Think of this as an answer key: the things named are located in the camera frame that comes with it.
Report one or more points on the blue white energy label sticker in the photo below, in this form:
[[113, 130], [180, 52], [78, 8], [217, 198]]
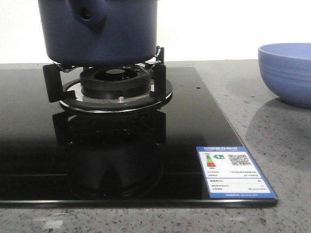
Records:
[[232, 173]]

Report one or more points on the dark blue pot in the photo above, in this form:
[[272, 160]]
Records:
[[90, 33]]

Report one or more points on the black glass gas cooktop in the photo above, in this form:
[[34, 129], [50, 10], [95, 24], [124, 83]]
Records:
[[52, 158]]

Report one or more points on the black pan support grate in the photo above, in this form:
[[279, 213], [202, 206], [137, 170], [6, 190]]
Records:
[[71, 98]]

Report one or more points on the light blue ribbed bowl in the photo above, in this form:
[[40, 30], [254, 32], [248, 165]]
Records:
[[286, 70]]

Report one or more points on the black round burner head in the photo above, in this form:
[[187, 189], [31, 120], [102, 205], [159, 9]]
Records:
[[111, 83]]

